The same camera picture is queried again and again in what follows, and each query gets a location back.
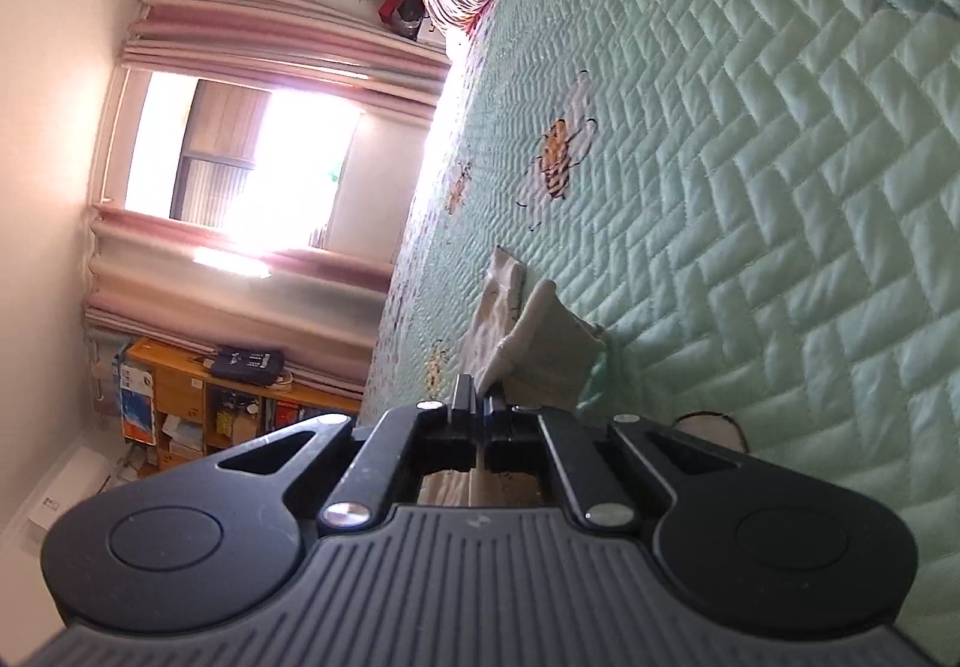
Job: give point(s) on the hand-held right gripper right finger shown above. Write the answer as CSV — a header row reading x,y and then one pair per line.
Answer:
x,y
495,423

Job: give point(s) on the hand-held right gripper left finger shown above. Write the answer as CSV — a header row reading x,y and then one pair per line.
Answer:
x,y
463,408

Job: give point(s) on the beige printed pants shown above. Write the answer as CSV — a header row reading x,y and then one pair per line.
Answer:
x,y
547,344

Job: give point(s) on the dark blue hanging bag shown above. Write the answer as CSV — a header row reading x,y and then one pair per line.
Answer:
x,y
247,365

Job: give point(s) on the pink curtain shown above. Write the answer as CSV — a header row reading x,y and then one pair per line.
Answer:
x,y
285,30
247,292

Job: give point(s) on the wooden bookshelf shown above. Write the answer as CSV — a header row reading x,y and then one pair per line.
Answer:
x,y
180,397

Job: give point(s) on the window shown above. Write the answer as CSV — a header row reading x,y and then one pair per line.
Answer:
x,y
255,165

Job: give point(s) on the green quilted bee bedspread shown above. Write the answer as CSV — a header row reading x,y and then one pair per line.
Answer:
x,y
750,187

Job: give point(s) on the red box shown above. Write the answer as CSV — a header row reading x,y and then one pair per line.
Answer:
x,y
394,7

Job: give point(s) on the white air conditioner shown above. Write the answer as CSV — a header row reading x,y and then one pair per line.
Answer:
x,y
60,498

